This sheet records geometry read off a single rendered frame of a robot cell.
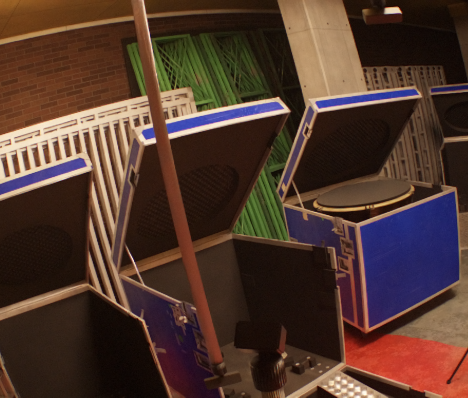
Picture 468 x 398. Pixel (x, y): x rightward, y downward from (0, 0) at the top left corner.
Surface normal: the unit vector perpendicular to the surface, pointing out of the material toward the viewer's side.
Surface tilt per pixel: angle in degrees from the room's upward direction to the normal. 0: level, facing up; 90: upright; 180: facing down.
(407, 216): 90
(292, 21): 90
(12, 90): 90
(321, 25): 90
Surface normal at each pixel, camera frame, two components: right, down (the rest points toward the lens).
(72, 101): 0.62, 0.03
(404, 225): 0.31, 0.12
